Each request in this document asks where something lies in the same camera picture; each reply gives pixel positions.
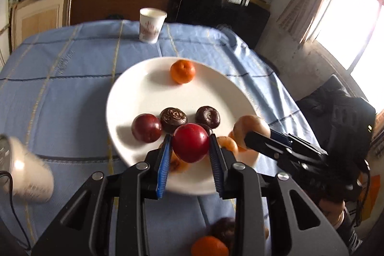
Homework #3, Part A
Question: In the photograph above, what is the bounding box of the blue checked tablecloth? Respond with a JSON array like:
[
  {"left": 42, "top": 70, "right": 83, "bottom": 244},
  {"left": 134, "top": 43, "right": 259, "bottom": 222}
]
[{"left": 0, "top": 20, "right": 318, "bottom": 256}]

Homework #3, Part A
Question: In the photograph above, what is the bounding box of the white cup at left edge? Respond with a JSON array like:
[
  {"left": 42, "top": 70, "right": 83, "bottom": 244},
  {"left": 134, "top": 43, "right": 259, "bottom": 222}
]
[{"left": 0, "top": 134, "right": 55, "bottom": 203}]

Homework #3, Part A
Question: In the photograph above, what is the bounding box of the white round plate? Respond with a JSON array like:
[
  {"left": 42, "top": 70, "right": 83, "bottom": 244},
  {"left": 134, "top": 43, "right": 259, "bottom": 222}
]
[{"left": 106, "top": 56, "right": 261, "bottom": 196}]

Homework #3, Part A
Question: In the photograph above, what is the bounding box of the black glossy panel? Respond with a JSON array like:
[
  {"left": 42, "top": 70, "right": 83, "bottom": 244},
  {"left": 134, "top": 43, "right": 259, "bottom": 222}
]
[{"left": 175, "top": 0, "right": 270, "bottom": 49}]

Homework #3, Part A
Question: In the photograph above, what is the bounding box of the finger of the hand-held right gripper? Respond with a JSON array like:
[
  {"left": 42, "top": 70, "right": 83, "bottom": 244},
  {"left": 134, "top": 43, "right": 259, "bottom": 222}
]
[
  {"left": 270, "top": 129, "right": 327, "bottom": 156},
  {"left": 244, "top": 131, "right": 300, "bottom": 162}
]

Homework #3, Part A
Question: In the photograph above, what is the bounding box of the bright window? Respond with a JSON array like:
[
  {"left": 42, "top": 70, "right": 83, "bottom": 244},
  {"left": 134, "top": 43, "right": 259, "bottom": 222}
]
[{"left": 312, "top": 0, "right": 384, "bottom": 113}]

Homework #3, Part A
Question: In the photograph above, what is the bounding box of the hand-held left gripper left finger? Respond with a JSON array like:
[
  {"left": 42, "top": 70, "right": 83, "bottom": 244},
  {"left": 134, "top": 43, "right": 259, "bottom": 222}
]
[{"left": 31, "top": 134, "right": 174, "bottom": 256}]

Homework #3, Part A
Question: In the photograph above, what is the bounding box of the white paper cup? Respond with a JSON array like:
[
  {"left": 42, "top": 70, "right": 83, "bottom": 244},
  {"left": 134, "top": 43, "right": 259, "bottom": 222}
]
[{"left": 138, "top": 8, "right": 167, "bottom": 44}]

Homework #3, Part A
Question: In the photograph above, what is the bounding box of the large orange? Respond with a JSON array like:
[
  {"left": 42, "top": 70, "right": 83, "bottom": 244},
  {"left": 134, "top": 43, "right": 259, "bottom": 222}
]
[{"left": 191, "top": 236, "right": 230, "bottom": 256}]

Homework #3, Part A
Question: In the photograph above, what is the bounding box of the person's right hand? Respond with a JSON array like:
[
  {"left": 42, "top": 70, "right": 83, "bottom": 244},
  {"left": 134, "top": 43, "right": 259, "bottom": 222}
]
[{"left": 318, "top": 198, "right": 345, "bottom": 228}]

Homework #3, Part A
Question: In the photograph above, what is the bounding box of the small orange mandarin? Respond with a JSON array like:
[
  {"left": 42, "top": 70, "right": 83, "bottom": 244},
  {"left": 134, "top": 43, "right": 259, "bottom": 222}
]
[{"left": 170, "top": 59, "right": 196, "bottom": 84}]

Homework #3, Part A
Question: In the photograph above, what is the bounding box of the black jacket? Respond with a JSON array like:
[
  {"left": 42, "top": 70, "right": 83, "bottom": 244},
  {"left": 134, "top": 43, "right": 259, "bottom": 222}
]
[{"left": 295, "top": 74, "right": 377, "bottom": 161}]

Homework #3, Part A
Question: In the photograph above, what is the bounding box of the black cable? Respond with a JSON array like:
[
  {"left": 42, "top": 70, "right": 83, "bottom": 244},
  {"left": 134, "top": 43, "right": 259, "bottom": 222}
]
[{"left": 0, "top": 170, "right": 32, "bottom": 249}]

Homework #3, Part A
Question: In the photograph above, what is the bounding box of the dark red plum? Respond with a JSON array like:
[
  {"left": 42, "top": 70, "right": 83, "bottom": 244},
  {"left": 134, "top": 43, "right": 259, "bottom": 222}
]
[{"left": 131, "top": 113, "right": 163, "bottom": 143}]

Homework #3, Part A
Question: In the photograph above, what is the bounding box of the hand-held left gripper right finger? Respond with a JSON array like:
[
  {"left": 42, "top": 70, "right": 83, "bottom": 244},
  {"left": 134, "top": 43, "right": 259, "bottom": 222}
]
[{"left": 209, "top": 134, "right": 350, "bottom": 256}]

